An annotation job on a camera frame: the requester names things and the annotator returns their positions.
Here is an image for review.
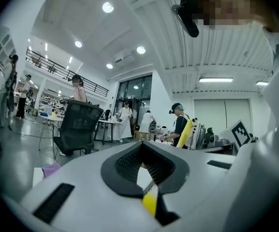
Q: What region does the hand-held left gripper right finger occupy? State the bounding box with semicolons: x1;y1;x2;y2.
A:
142;140;237;232

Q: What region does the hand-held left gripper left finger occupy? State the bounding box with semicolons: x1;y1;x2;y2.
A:
20;141;160;232

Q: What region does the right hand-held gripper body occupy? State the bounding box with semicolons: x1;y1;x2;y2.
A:
218;119;260;152

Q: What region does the yellow brush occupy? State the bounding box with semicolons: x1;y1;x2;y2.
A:
142;191;158;216

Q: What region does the yellow and white backpack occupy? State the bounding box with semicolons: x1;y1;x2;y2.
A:
176;117;206;151

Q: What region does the purple cloth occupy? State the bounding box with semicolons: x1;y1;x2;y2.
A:
41;163;61;179

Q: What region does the white box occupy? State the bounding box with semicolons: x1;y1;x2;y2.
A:
32;167;44;188

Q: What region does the black mesh office chair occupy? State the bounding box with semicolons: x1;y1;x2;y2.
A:
53;100;104;157

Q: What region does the white rectangular table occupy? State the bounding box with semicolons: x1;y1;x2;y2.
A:
93;119;121;145

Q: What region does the round white table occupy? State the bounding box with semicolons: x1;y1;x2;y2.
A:
38;114;65;160

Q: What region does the black framed glass door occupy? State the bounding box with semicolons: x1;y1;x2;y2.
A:
115;74;153;130

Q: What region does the person's head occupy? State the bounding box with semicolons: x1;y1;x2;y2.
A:
192;0;279;35

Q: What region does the black balcony railing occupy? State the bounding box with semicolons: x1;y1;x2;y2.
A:
25;49;110;98

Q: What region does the ceiling air conditioner unit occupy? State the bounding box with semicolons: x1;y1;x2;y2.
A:
112;48;135;64

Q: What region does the black head-mounted camera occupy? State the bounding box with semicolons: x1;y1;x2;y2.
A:
170;0;200;39

